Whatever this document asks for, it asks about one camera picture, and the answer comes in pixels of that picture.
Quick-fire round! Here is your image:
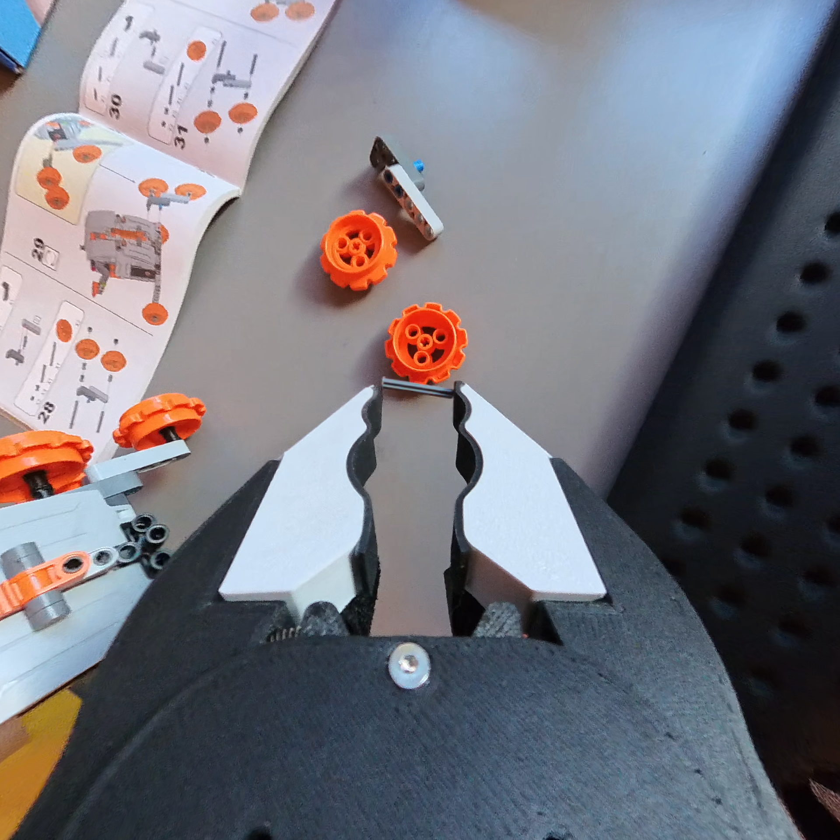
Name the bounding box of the grey orange toy robot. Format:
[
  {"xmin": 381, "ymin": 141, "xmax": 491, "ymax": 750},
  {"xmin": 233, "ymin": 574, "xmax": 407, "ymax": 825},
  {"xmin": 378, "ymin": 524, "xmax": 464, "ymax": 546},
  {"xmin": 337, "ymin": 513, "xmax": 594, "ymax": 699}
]
[{"xmin": 0, "ymin": 392, "xmax": 207, "ymax": 726}]

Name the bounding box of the yellow plastic parts bin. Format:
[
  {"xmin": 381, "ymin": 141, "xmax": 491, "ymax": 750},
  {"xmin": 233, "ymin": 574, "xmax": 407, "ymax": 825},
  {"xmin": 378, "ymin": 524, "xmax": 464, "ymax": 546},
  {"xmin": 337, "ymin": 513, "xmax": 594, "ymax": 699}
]
[{"xmin": 0, "ymin": 686, "xmax": 85, "ymax": 788}]

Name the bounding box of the grey beam assembly blue pin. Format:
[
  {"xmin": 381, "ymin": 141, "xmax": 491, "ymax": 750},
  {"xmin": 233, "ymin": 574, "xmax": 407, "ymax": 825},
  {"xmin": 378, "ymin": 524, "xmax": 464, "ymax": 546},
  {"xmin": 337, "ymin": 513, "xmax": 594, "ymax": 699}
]
[{"xmin": 369, "ymin": 134, "xmax": 445, "ymax": 238}]

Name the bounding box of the dark grey axle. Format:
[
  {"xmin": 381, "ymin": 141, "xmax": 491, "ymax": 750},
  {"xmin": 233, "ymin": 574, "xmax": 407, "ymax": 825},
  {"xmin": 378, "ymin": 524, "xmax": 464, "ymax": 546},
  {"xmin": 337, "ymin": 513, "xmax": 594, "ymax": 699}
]
[{"xmin": 382, "ymin": 377, "xmax": 455, "ymax": 399}]

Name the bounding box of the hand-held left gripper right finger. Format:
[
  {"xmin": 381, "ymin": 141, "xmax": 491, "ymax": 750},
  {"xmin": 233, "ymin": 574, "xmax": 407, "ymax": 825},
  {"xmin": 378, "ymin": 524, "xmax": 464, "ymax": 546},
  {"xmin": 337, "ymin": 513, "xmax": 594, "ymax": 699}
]
[{"xmin": 445, "ymin": 381, "xmax": 608, "ymax": 637}]

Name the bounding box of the open instruction booklet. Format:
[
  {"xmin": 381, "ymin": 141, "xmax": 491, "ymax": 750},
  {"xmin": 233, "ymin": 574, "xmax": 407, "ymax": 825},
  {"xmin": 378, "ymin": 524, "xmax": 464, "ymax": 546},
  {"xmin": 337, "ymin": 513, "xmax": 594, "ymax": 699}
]
[{"xmin": 0, "ymin": 0, "xmax": 339, "ymax": 460}]

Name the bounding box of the orange toothed wheel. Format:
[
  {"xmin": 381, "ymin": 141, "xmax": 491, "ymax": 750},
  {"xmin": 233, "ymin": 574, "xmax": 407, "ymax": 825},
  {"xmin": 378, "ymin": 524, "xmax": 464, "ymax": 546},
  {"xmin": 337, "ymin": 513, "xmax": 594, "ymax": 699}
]
[
  {"xmin": 319, "ymin": 210, "xmax": 399, "ymax": 291},
  {"xmin": 384, "ymin": 302, "xmax": 469, "ymax": 385}
]

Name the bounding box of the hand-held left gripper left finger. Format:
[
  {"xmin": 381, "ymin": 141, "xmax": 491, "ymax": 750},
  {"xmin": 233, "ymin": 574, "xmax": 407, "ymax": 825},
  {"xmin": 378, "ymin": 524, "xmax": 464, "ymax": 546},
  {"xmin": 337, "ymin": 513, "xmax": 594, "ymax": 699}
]
[{"xmin": 218, "ymin": 385, "xmax": 383, "ymax": 636}]

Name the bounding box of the black perforated chair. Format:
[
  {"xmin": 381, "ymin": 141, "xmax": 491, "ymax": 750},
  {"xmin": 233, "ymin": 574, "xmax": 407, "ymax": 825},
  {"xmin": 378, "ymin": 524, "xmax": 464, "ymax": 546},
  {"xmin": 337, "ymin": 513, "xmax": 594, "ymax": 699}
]
[{"xmin": 607, "ymin": 39, "xmax": 840, "ymax": 808}]

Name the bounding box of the blue robot kit box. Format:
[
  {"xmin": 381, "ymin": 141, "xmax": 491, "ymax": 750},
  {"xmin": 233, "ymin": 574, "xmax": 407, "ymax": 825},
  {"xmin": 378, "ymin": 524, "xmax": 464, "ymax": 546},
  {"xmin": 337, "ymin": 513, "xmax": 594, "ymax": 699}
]
[{"xmin": 0, "ymin": 0, "xmax": 56, "ymax": 74}]

